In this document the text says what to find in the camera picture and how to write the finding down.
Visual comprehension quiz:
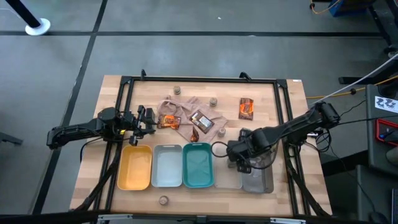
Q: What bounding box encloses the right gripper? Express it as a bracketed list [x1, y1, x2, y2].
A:
[226, 138, 259, 174]

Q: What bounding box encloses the white cable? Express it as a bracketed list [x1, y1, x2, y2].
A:
[307, 52, 398, 106]

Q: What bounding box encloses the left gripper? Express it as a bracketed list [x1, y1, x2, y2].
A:
[123, 111, 157, 147]

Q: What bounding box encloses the beige pink cloth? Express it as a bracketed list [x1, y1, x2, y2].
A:
[156, 95, 229, 143]

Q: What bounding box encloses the orange and brown spice packet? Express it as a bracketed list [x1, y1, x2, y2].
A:
[238, 97, 254, 121]

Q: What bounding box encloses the bright orange spice packet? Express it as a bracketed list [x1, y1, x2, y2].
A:
[157, 114, 182, 131]

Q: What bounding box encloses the yellow looped cable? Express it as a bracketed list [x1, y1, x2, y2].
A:
[309, 0, 342, 15]

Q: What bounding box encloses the blue box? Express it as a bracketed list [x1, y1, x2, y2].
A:
[328, 0, 376, 17]

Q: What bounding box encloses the black desk foot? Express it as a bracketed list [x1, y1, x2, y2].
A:
[338, 58, 398, 85]

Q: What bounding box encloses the brown white-labelled spice packet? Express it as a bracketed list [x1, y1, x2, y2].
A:
[189, 110, 216, 135]

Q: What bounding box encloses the clear plastic bin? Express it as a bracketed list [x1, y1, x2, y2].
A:
[213, 146, 244, 190]

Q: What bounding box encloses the red framed device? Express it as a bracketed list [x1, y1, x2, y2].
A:
[374, 118, 398, 147]

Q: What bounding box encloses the teal plastic bin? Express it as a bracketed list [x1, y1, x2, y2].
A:
[182, 142, 216, 190]

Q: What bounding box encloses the white printed sticker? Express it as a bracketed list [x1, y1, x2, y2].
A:
[374, 95, 398, 113]

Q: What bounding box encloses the light grey plastic bin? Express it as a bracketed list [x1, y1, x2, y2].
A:
[150, 143, 183, 189]

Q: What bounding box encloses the black cable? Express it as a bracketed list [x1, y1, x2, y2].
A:
[338, 99, 368, 118]
[326, 114, 398, 128]
[80, 136, 105, 163]

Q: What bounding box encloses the small brown packet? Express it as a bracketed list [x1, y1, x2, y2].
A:
[190, 125, 200, 143]

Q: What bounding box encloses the grey table leg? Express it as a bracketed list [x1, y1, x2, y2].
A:
[0, 131, 24, 146]

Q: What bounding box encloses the black desk leg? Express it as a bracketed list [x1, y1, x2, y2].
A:
[368, 0, 398, 55]

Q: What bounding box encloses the yellow plastic bin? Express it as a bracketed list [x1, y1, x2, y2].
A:
[117, 144, 154, 191]

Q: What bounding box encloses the orange yellow floor cable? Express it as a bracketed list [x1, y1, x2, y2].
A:
[306, 74, 398, 100]

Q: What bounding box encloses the black crossbar with silver brackets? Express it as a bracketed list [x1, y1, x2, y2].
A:
[0, 210, 398, 224]

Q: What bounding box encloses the dark grey box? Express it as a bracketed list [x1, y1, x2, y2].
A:
[356, 164, 398, 224]

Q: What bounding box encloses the black aluminium table frame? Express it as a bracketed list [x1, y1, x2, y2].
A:
[70, 68, 332, 218]

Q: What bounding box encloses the black cabinet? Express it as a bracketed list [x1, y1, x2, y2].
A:
[365, 83, 398, 170]

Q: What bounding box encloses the black pole with white base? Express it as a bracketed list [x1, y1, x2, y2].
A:
[5, 0, 52, 36]

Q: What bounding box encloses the smoky transparent plastic bin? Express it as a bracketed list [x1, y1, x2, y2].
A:
[241, 149, 275, 194]

